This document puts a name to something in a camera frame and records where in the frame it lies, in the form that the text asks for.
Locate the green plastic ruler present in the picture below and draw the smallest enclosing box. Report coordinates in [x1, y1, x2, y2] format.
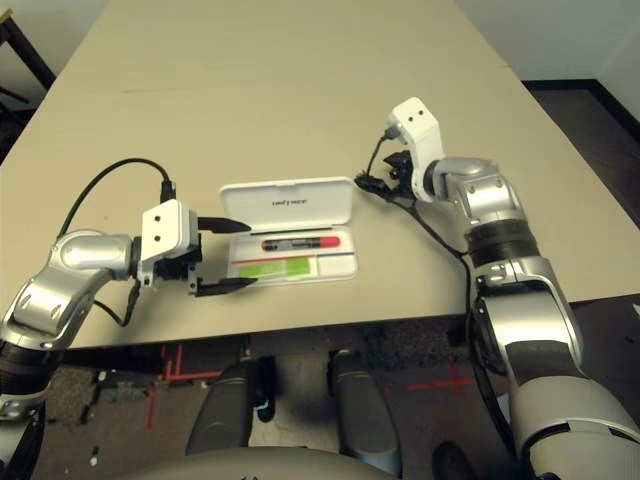
[238, 257, 316, 279]

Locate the black left wrist camera cable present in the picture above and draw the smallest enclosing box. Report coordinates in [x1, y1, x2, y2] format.
[57, 158, 177, 329]

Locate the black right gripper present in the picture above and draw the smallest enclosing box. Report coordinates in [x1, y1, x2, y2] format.
[367, 151, 415, 201]

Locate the black marker with red cap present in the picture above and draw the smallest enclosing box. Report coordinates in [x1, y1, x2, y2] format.
[260, 235, 341, 252]

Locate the grey robot torso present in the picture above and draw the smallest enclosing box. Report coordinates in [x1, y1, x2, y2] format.
[144, 444, 391, 480]

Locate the black tripod stand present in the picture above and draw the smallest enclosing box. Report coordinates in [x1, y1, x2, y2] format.
[0, 87, 31, 109]

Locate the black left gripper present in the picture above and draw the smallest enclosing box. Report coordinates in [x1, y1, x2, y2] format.
[154, 215, 259, 297]

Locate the black framed side table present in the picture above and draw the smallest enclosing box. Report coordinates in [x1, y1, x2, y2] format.
[0, 9, 56, 121]

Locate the grey left robot leg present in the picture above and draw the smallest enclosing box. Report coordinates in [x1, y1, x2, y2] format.
[185, 357, 276, 456]

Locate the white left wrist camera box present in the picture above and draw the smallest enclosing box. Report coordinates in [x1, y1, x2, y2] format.
[138, 198, 200, 289]

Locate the white plastic pencil case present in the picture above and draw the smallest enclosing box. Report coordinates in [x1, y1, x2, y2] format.
[218, 175, 360, 287]

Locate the red and blue pencil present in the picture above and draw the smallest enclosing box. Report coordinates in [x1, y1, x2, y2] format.
[230, 252, 357, 264]

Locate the black shoe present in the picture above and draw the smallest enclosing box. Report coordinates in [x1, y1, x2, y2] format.
[432, 442, 476, 480]

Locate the black wall baseboard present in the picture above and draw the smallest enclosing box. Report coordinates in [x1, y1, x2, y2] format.
[522, 78, 640, 146]

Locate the grey right robot leg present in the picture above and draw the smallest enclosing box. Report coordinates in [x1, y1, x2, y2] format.
[329, 348, 401, 476]

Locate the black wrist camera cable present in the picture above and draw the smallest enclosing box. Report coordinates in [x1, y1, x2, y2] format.
[57, 158, 177, 329]
[367, 127, 474, 271]

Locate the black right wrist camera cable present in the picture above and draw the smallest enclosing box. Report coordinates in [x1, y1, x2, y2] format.
[367, 127, 474, 271]

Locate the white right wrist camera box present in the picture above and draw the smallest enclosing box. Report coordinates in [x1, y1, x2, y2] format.
[387, 97, 445, 204]

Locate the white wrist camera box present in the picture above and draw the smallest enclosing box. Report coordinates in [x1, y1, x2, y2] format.
[387, 97, 445, 204]
[138, 198, 200, 289]

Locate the grey robot leg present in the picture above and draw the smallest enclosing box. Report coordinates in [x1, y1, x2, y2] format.
[185, 357, 276, 456]
[329, 348, 401, 476]

